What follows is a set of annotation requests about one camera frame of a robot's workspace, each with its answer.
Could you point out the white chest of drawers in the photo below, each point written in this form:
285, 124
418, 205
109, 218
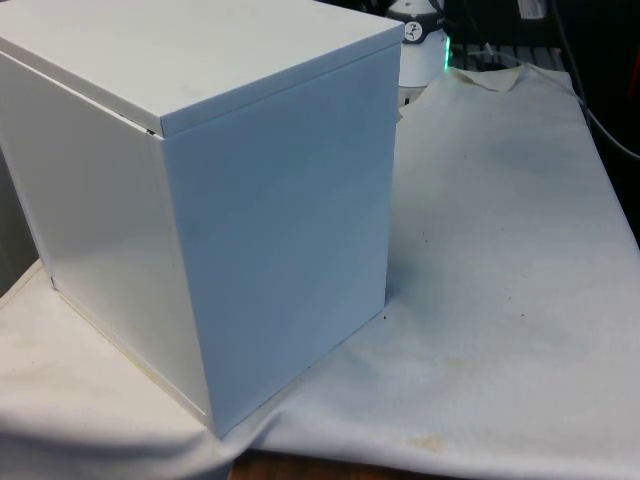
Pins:
280, 200

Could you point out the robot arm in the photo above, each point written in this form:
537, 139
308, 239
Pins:
422, 55

